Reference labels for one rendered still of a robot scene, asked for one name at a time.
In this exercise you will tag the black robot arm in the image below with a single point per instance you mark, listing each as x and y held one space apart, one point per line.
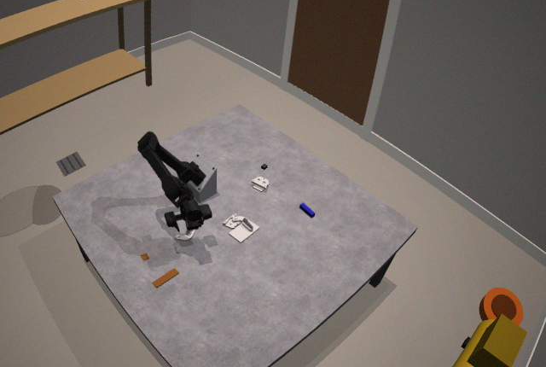
174 187

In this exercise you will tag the brown flat rectangular plate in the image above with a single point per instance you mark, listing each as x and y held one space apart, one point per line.
165 278

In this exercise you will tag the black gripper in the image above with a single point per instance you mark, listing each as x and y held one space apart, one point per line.
171 219

